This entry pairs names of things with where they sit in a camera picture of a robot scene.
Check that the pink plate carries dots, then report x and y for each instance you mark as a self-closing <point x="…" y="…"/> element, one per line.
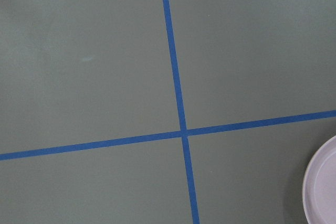
<point x="318" y="187"/>

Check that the brown paper table cover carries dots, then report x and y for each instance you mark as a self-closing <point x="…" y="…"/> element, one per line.
<point x="163" y="111"/>

